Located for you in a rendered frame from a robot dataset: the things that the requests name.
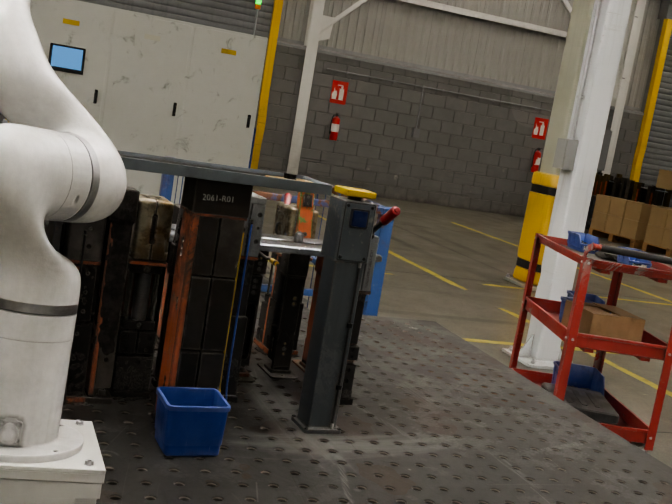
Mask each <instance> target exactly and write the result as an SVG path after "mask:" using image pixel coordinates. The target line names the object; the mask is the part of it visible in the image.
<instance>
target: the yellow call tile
mask: <svg viewBox="0 0 672 504"><path fill-rule="evenodd" d="M335 192H338V193H341V194H344V195H347V196H348V197H347V199H350V200H355V201H361V198H368V199H376V196H377V193H374V192H371V191H368V190H365V189H361V188H353V187H346V186H339V185H336V186H335Z"/></svg>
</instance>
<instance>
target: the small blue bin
mask: <svg viewBox="0 0 672 504"><path fill-rule="evenodd" d="M156 394H157V395H158V396H157V406H156V416H155V426H154V427H155V439H156V441H157V443H158V445H159V446H160V448H161V450H162V452H163V454H164V455H165V456H217V455H218V454H219V449H220V446H221V445H222V440H223V435H224V430H225V425H226V421H227V416H228V412H230V410H231V405H230V404H229V403H228V402H227V400H226V399H225V398H224V397H223V396H222V394H221V393H220V392H219V391H218V390H217V389H214V388H197V387H167V386H159V387H157V389H156Z"/></svg>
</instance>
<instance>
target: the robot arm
mask: <svg viewBox="0 0 672 504"><path fill-rule="evenodd" d="M30 1H31V0H0V113H1V114H2V115H3V116H4V117H5V118H6V119H7V120H8V121H9V122H10V123H3V124H0V462H4V463H44V462H53V461H58V460H63V459H66V458H69V457H72V456H74V455H76V454H78V453H79V452H80V451H81V450H82V447H83V442H84V439H83V436H82V435H81V433H80V432H78V431H77V430H76V429H74V428H72V427H70V426H68V425H65V424H63V423H60V420H61V414H62V407H63V401H64V394H65V388H66V381H67V375H68V369H69V362H70V356H71V349H72V343H73V336H74V330H75V324H76V317H77V310H78V304H79V297H80V288H81V277H80V273H79V270H78V269H77V267H76V266H75V265H74V264H73V262H72V261H70V260H69V259H68V258H66V257H65V256H63V255H62V254H60V253H59V252H57V251H56V250H55V249H54V247H53V246H52V245H51V243H50V242H49V240H48V238H47V235H46V232H45V228H44V220H47V221H58V222H70V223H91V222H95V221H99V220H102V219H104V218H106V217H108V216H110V215H111V214H112V213H113V212H114V211H115V210H117V209H118V207H119V206H120V204H121V202H122V201H123V199H124V195H125V192H126V186H127V178H126V171H125V167H124V164H123V161H122V159H121V157H120V155H119V153H118V151H117V149H116V148H115V146H114V145H113V143H112V142H111V140H110V139H109V137H108V136H107V135H106V133H105V132H104V131H103V130H102V128H101V127H100V126H99V125H98V123H97V122H96V121H95V120H94V119H93V117H92V116H91V115H90V114H89V113H88V112H87V110H86V109H85V108H84V107H83V106H82V105H81V103H80V102H79V101H78V100H77V99H76V98H75V97H74V96H73V94H72V93H71V92H70V91H69V90H68V89H67V87H66V86H65V85H64V84H63V83H62V82H61V80H60V79H59V78H58V76H57V75H56V73H55V72H54V71H53V69H52V67H51V65H50V63H49V62H48V59H47V57H46V55H45V53H44V50H43V48H42V45H41V42H40V40H39V37H38V34H37V32H36V29H35V27H34V24H33V21H32V17H31V13H30Z"/></svg>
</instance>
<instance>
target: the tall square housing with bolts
mask: <svg viewBox="0 0 672 504"><path fill-rule="evenodd" d="M266 203H267V199H266V198H265V197H262V196H260V195H258V194H256V193H253V192H252V196H251V203H250V209H249V216H248V218H247V221H245V223H244V229H243V236H242V242H241V249H240V255H239V261H238V264H237V275H236V278H233V279H235V280H236V282H235V288H234V295H233V301H232V308H231V314H230V321H229V327H228V334H227V340H226V347H225V351H222V352H223V353H224V360H223V366H222V373H221V379H220V386H219V392H220V393H221V394H222V396H223V397H224V398H225V399H226V400H227V402H228V403H229V404H230V405H231V403H237V400H238V396H237V395H236V391H237V385H238V378H239V372H240V365H241V359H242V353H243V346H244V340H245V333H246V327H247V321H248V317H247V316H246V310H247V304H248V297H249V291H250V284H251V278H252V271H253V265H254V260H256V261H258V259H259V257H258V254H259V247H260V241H261V234H262V228H263V222H264V215H265V209H266Z"/></svg>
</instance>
